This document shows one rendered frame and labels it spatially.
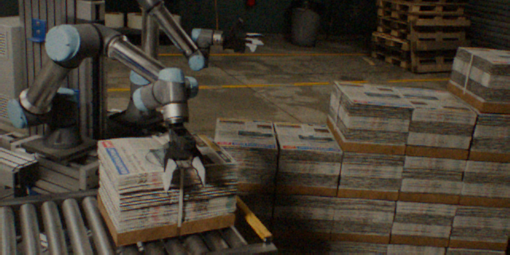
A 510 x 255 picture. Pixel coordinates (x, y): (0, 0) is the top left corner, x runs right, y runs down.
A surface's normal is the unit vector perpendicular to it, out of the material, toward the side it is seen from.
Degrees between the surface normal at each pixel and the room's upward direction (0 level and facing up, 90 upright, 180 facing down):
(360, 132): 90
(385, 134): 90
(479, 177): 90
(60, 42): 84
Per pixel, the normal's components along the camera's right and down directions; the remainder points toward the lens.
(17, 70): 0.88, 0.23
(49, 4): -0.47, 0.23
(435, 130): 0.04, 0.32
